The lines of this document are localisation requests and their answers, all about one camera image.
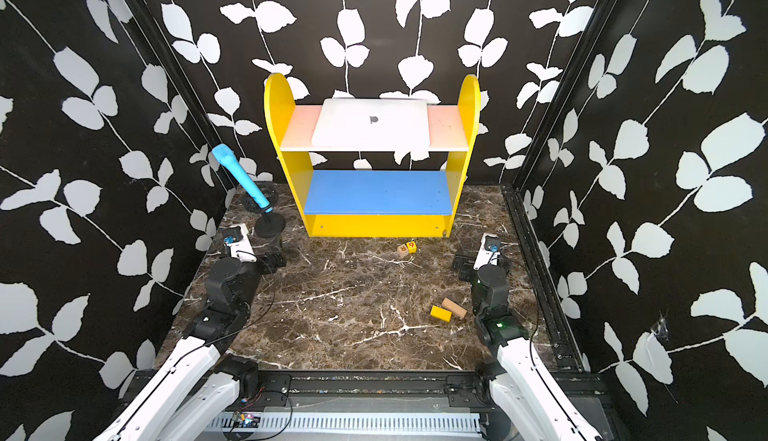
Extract black round microphone stand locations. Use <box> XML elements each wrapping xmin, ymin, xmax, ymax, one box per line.
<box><xmin>254</xmin><ymin>205</ymin><xmax>286</xmax><ymax>239</ymax></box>

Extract silver laptop computer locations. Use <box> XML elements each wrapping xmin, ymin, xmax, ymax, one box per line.
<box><xmin>311</xmin><ymin>98</ymin><xmax>430</xmax><ymax>151</ymax></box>

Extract small circuit board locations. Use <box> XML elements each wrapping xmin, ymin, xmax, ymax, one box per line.
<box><xmin>229</xmin><ymin>413</ymin><xmax>261</xmax><ymax>431</ymax></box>

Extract yellow shelf with blue board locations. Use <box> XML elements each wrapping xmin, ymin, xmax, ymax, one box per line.
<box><xmin>264</xmin><ymin>74</ymin><xmax>481</xmax><ymax>238</ymax></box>

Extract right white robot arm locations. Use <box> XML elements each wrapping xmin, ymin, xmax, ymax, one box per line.
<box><xmin>452</xmin><ymin>253</ymin><xmax>613</xmax><ymax>440</ymax></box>

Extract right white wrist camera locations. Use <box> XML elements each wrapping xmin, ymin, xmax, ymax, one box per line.
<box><xmin>473</xmin><ymin>233</ymin><xmax>501</xmax><ymax>271</ymax></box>

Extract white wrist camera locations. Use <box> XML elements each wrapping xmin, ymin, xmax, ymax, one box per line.
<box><xmin>222</xmin><ymin>223</ymin><xmax>257</xmax><ymax>263</ymax></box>
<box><xmin>473</xmin><ymin>233</ymin><xmax>501</xmax><ymax>271</ymax></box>

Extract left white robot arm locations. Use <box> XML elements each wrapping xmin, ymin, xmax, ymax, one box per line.
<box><xmin>96</xmin><ymin>247</ymin><xmax>286</xmax><ymax>440</ymax></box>

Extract tan wooden block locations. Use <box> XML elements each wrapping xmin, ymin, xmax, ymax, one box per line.
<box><xmin>441</xmin><ymin>298</ymin><xmax>467</xmax><ymax>319</ymax></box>

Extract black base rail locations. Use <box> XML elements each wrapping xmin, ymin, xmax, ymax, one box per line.
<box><xmin>119</xmin><ymin>370</ymin><xmax>613</xmax><ymax>418</ymax></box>

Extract white slotted cable duct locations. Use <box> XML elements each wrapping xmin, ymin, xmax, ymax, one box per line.
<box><xmin>204</xmin><ymin>412</ymin><xmax>482</xmax><ymax>437</ymax></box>

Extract yellow rectangular block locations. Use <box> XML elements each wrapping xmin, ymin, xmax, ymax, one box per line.
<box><xmin>430</xmin><ymin>306</ymin><xmax>453</xmax><ymax>323</ymax></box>

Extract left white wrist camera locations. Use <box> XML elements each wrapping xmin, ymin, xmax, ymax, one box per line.
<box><xmin>222</xmin><ymin>223</ymin><xmax>257</xmax><ymax>263</ymax></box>

